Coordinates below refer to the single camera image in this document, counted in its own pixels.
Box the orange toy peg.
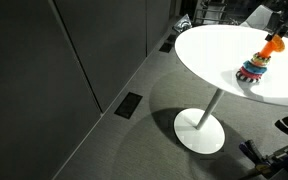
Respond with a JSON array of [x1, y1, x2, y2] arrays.
[[258, 41, 276, 58]]

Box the grey mesh chair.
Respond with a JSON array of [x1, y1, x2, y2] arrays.
[[239, 3, 272, 30]]

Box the black white striped toy base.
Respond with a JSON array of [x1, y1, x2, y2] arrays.
[[235, 70, 260, 85]]

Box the shiny metal floor box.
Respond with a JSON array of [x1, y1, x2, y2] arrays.
[[171, 13, 194, 34]]

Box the small black floor outlet plate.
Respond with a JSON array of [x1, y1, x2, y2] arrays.
[[158, 41, 175, 54]]

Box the large black floor outlet plate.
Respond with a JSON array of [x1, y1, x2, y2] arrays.
[[113, 91, 144, 120]]

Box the green yellow checkered toy ring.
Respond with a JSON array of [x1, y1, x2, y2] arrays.
[[250, 51, 272, 67]]

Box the blue toy ring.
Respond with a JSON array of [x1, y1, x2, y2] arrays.
[[242, 59, 269, 75]]

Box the red toy ring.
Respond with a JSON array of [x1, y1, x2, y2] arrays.
[[238, 65, 263, 80]]

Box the dark metal rack frame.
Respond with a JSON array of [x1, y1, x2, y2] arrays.
[[192, 0, 242, 26]]

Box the white table pedestal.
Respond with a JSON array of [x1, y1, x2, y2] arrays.
[[173, 87, 226, 156]]

